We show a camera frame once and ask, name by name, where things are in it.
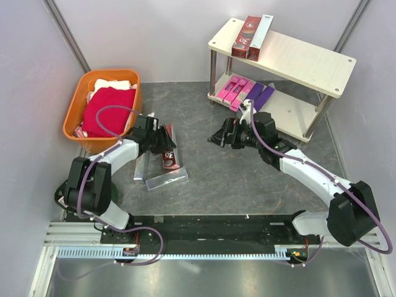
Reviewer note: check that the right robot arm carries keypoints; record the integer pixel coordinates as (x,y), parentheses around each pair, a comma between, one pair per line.
(352,211)

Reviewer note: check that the small pink packet in basket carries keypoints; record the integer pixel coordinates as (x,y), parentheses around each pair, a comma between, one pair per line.
(79,132)

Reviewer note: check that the holographic purple toothpaste box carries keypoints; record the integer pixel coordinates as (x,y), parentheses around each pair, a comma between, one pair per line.
(254,94)

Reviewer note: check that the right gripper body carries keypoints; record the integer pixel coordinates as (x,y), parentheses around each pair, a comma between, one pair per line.
(242,136)

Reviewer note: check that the red 3D toothpaste box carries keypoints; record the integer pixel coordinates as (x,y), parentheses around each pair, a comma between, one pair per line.
(243,41)
(170,157)
(259,36)

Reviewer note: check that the pink toothpaste box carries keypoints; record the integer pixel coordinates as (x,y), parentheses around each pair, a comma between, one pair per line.
(235,91)
(228,87)
(241,96)

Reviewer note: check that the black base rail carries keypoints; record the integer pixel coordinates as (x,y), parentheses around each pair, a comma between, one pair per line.
(211,233)

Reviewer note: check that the white two-tier shelf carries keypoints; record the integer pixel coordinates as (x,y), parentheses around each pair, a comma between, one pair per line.
(311,66)

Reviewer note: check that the white cable duct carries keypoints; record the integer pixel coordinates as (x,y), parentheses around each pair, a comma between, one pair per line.
(121,253)

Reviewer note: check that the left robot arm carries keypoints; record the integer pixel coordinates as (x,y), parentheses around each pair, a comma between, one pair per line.
(87,191)

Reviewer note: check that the silver toothpaste box small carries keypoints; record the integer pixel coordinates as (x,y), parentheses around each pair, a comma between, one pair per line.
(141,166)

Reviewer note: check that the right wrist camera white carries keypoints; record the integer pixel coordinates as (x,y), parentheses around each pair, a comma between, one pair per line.
(246,111)

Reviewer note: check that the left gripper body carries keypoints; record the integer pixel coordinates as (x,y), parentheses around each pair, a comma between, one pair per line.
(159,140)

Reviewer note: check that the orange plastic basket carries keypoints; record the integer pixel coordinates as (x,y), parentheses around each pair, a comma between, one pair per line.
(78,103)

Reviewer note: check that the silver toothpaste box long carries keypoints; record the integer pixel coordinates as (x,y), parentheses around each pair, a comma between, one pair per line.
(179,174)

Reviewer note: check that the white cloth in basket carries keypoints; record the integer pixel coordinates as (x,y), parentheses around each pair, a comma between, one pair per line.
(116,84)

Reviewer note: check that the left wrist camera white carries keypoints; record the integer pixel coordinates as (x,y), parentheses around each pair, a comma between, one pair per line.
(154,120)

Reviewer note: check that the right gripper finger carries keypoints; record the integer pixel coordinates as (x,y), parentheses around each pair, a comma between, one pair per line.
(220,135)
(217,141)

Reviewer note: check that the red folded cloth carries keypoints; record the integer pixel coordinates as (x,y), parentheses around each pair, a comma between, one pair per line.
(114,119)

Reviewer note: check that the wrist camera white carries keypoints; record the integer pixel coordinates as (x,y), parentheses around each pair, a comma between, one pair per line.
(246,111)
(154,120)

